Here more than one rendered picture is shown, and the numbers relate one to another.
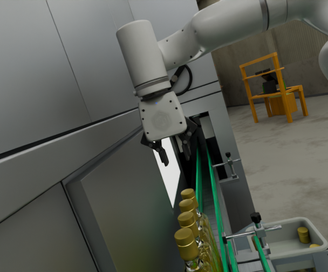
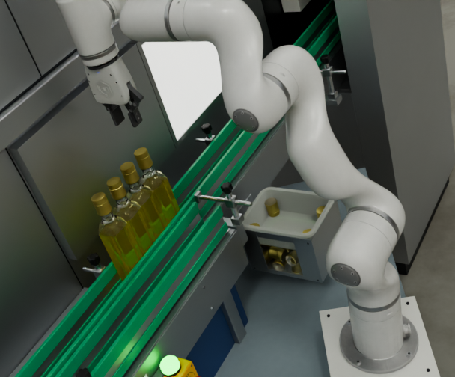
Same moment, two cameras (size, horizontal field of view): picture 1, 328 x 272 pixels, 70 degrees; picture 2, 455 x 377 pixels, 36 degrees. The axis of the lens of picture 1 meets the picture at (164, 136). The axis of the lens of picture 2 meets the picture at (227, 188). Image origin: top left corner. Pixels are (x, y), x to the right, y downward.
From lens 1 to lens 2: 1.25 m
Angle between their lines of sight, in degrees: 37
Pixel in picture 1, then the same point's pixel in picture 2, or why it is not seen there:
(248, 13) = (159, 33)
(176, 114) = (116, 87)
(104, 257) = (40, 198)
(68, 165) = (7, 139)
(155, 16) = not seen: outside the picture
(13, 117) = not seen: outside the picture
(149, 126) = (94, 89)
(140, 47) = (75, 25)
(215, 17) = (132, 25)
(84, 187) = (21, 152)
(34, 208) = not seen: outside the picture
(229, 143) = (358, 26)
